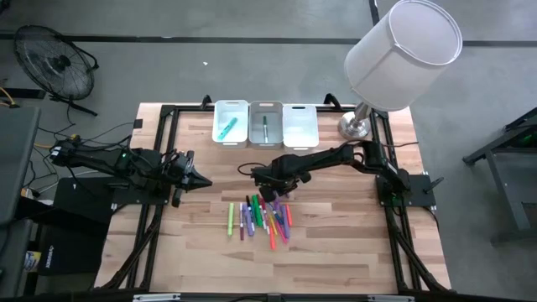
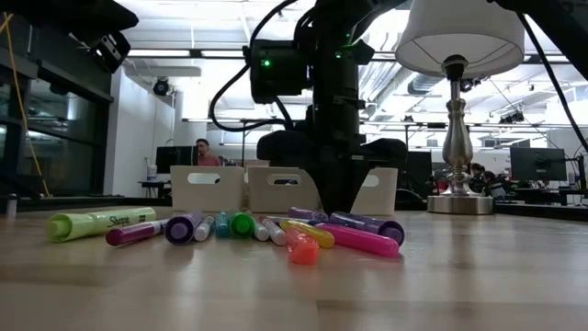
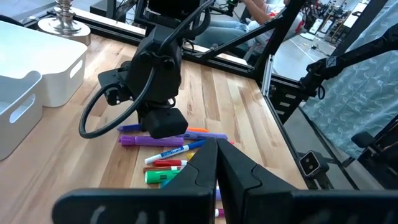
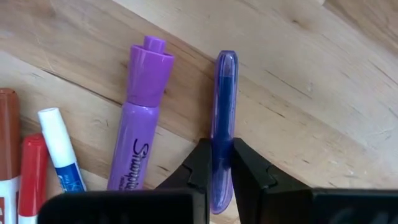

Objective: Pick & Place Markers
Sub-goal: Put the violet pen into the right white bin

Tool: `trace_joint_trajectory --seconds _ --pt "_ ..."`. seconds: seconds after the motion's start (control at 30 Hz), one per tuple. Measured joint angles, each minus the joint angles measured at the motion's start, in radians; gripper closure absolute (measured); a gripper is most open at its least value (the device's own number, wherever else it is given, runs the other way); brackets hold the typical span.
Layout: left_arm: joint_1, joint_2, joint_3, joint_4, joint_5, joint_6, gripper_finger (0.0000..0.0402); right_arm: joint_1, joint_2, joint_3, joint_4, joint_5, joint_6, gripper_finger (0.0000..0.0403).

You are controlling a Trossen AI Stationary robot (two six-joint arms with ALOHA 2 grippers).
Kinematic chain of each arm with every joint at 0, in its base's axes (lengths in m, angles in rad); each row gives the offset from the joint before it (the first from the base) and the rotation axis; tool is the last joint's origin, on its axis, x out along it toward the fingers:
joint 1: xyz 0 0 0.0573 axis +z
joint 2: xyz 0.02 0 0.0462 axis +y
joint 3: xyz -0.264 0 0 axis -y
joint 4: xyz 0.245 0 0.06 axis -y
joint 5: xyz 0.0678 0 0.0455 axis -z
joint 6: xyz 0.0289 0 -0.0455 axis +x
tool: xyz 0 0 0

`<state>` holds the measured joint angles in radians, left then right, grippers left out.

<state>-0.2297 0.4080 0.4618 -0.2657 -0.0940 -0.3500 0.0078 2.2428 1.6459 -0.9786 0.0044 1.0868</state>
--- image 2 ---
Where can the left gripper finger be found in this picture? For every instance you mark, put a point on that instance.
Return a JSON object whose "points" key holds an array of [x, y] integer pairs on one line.
{"points": [[115, 16]]}

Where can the white plastic bottle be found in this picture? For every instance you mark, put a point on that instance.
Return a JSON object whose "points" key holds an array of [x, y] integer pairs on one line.
{"points": [[152, 174]]}

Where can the white barrel pink marker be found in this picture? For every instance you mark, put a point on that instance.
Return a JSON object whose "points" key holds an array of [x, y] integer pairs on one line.
{"points": [[277, 235]]}

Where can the long ceiling light strip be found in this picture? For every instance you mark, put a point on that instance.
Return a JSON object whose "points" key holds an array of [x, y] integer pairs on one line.
{"points": [[156, 53]]}

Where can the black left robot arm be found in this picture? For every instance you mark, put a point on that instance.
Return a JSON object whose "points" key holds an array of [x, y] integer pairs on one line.
{"points": [[39, 7]]}

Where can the white plastic bin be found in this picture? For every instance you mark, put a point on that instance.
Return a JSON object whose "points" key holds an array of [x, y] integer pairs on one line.
{"points": [[381, 197], [206, 195]]}

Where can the black monitor on arm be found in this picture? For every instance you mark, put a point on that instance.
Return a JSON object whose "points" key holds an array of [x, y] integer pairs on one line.
{"points": [[537, 164]]}

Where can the dark office desk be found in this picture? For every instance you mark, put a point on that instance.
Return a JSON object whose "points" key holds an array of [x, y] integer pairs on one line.
{"points": [[154, 183]]}

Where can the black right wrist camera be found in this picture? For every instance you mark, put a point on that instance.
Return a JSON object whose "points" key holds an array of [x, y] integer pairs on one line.
{"points": [[275, 73]]}

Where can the black round ceiling spotlight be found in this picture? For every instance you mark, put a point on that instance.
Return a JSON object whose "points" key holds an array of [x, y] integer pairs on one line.
{"points": [[161, 86]]}

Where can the person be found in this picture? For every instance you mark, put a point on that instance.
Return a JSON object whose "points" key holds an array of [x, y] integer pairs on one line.
{"points": [[209, 159], [495, 186], [478, 177]]}

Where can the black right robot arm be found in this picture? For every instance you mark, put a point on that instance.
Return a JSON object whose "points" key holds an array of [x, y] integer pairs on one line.
{"points": [[335, 27]]}

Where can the light purple marker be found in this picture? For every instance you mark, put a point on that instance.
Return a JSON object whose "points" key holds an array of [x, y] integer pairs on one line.
{"points": [[307, 213]]}

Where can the silver table lamp white shade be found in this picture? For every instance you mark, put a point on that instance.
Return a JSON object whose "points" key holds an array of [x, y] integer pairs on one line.
{"points": [[457, 138]]}

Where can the black office chair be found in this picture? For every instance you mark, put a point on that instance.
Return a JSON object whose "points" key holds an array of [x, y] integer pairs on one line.
{"points": [[419, 170]]}

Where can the grey plastic bin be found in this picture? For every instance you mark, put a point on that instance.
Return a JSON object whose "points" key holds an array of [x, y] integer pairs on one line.
{"points": [[284, 197]]}

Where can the white barrel thin marker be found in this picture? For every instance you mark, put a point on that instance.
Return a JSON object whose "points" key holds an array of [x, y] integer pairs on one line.
{"points": [[262, 233], [204, 230]]}

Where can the green highlighter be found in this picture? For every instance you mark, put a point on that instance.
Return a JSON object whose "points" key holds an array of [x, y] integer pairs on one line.
{"points": [[242, 226]]}

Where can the orange highlighter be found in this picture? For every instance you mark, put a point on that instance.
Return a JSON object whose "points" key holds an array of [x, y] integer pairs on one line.
{"points": [[303, 252]]}

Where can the pink highlighter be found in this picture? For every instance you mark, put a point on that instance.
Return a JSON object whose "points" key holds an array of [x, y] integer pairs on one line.
{"points": [[363, 240]]}

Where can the black metal gantry frame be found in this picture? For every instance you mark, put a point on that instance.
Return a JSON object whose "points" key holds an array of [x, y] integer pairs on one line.
{"points": [[197, 120]]}

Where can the yellow highlighter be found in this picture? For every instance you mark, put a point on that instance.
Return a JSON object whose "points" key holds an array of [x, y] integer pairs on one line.
{"points": [[314, 235]]}

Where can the small white cylinder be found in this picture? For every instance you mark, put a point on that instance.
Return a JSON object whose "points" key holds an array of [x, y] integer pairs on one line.
{"points": [[12, 207]]}

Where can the purple highlighter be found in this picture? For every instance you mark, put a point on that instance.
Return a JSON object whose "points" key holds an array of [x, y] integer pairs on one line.
{"points": [[181, 230], [372, 224]]}

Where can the magenta thin marker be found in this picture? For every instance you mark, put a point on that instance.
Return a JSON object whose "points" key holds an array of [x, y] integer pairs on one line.
{"points": [[133, 233]]}

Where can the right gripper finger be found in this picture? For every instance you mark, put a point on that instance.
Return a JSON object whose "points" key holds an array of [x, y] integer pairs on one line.
{"points": [[333, 188], [351, 188]]}

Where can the yellow-green Sharpie highlighter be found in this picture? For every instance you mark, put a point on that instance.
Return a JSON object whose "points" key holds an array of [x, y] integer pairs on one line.
{"points": [[92, 224]]}

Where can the black computer monitor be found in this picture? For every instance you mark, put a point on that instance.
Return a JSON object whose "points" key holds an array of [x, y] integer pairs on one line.
{"points": [[177, 159]]}

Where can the teal capped thin marker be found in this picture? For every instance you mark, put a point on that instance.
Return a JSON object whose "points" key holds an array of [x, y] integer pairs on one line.
{"points": [[222, 227]]}

